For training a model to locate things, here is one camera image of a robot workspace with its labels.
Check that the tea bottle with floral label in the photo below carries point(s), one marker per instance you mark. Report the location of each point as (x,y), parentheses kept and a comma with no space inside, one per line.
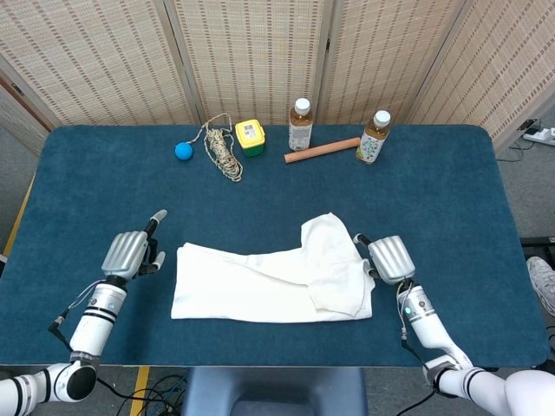
(373,143)

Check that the wooden cylinder stick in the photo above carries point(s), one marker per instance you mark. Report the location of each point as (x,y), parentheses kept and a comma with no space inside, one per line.
(321,150)

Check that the black stand foot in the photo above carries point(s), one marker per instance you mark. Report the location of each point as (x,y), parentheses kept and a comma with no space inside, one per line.
(537,242)

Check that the blue felt table cloth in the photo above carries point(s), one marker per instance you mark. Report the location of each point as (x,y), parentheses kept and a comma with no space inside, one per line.
(108,195)

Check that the blue ball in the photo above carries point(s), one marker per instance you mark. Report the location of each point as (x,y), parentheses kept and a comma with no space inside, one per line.
(184,151)

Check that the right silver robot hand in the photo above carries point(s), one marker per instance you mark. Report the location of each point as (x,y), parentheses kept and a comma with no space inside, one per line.
(390,260)

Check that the tea bottle with text label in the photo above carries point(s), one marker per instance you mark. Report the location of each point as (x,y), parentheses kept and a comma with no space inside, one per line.
(300,130)

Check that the white t-shirt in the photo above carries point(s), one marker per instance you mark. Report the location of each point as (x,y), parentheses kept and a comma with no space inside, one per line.
(260,290)

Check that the yellow-lidded green container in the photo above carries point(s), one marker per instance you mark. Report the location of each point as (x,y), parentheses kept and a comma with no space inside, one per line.
(250,136)

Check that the white grey sneaker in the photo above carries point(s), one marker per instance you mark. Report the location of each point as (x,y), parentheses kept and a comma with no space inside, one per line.
(542,277)

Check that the woven bamboo folding screen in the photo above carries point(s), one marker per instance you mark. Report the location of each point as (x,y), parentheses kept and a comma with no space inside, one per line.
(260,56)

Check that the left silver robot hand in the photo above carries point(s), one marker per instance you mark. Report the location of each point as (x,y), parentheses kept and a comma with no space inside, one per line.
(126,253)

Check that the white power strip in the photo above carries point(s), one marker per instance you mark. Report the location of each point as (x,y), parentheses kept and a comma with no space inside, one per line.
(542,135)

